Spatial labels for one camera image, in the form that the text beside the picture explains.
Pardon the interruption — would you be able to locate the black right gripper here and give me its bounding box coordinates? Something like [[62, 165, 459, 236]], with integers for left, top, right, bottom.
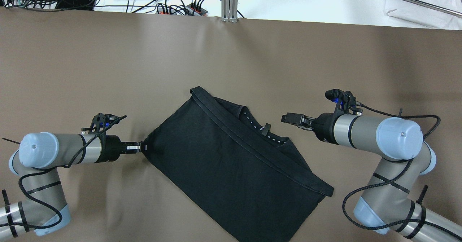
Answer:
[[282, 113, 341, 144]]

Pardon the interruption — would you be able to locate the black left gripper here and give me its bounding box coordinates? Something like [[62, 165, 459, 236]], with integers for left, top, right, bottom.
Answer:
[[100, 135, 141, 162]]

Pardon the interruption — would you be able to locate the dark t-shirt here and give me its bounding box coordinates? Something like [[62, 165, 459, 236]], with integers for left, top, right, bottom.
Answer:
[[143, 86, 334, 242]]

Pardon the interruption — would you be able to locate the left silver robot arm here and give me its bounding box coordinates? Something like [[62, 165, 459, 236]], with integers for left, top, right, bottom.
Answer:
[[1, 132, 140, 242]]

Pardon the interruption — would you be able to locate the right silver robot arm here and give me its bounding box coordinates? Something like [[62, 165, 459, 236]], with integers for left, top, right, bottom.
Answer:
[[282, 112, 461, 242]]

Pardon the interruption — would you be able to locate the black power strip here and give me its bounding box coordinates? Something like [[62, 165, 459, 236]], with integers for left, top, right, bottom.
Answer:
[[153, 4, 209, 17]]

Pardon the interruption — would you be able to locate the aluminium frame cage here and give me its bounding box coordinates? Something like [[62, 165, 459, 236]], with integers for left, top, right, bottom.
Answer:
[[221, 0, 238, 22]]

